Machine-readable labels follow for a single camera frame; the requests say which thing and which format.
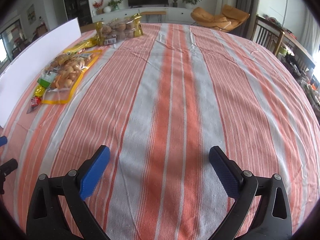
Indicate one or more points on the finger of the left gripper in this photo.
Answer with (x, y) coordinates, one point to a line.
(3, 140)
(5, 170)

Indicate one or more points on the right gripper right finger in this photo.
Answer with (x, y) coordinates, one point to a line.
(272, 219)

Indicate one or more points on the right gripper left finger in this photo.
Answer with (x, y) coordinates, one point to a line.
(46, 219)

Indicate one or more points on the red yellow snack bag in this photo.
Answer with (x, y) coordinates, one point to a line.
(37, 96)

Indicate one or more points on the green white wafer pack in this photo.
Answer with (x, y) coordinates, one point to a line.
(46, 78)

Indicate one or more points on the clear yellow-edged pastry bag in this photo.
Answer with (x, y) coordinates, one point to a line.
(70, 69)

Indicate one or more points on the yellow snack packet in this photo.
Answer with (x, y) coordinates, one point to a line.
(88, 43)

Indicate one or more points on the white cardboard box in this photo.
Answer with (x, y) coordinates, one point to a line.
(26, 66)

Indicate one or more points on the red flower vase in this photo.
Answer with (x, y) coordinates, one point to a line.
(97, 5)

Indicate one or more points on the dark glass display cabinet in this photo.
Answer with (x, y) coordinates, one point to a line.
(78, 9)

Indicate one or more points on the white round vase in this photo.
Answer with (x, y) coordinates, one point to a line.
(107, 9)

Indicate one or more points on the green plant left of tv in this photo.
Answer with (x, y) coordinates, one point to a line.
(114, 4)

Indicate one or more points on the dark wooden chair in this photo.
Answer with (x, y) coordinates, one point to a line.
(267, 34)

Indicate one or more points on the wooden bench stool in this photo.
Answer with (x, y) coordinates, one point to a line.
(158, 14)

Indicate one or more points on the orange lounge chair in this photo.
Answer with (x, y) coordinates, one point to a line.
(229, 18)

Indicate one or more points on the white tv cabinet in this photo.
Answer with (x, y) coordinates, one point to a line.
(174, 15)

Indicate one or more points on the small potted plant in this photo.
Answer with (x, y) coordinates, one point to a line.
(174, 3)

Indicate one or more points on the grey curtain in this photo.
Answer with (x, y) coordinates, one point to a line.
(251, 7)

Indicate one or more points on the green potted plant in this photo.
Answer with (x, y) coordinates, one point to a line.
(190, 0)

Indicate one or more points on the wall painting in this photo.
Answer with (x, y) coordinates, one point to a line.
(31, 14)

